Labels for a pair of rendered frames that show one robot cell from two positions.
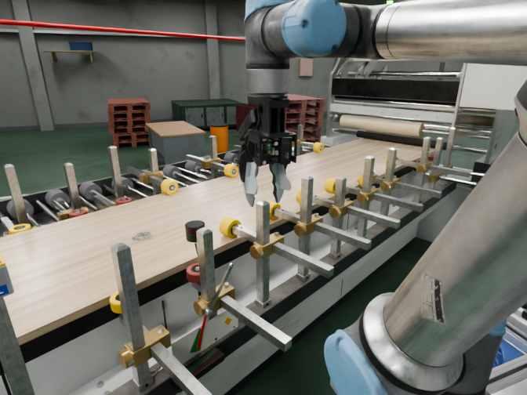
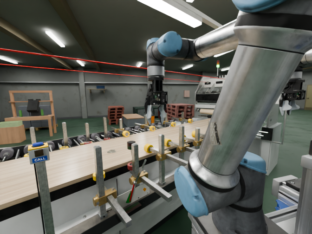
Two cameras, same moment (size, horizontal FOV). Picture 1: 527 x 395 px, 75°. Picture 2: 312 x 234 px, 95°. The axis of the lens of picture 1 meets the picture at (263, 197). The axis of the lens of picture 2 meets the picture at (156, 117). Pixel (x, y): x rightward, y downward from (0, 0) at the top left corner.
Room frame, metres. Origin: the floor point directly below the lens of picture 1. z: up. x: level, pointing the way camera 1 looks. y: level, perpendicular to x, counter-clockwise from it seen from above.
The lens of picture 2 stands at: (-0.02, -0.07, 1.44)
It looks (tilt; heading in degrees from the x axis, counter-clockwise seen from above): 8 degrees down; 6
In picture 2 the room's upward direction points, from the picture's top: 1 degrees counter-clockwise
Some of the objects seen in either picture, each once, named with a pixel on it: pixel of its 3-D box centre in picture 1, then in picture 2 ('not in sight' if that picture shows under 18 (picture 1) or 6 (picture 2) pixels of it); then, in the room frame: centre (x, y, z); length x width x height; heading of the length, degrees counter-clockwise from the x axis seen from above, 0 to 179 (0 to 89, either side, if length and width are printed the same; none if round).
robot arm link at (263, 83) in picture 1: (269, 83); (156, 73); (0.63, -0.01, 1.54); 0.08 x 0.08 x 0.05
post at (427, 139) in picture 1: (421, 172); not in sight; (2.18, -1.05, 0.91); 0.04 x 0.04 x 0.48; 46
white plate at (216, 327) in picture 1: (208, 334); (134, 194); (0.88, 0.18, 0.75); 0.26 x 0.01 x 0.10; 136
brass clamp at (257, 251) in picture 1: (267, 246); (163, 155); (1.12, -0.01, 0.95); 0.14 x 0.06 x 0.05; 136
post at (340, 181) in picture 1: (337, 225); (197, 149); (1.46, -0.35, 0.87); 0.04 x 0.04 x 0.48; 46
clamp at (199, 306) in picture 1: (214, 298); (138, 177); (0.94, 0.16, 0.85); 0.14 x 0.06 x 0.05; 136
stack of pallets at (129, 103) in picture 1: (129, 121); (115, 114); (7.67, 2.95, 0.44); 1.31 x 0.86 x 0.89; 22
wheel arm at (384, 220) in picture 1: (347, 208); (200, 142); (1.48, -0.39, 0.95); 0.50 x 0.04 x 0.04; 46
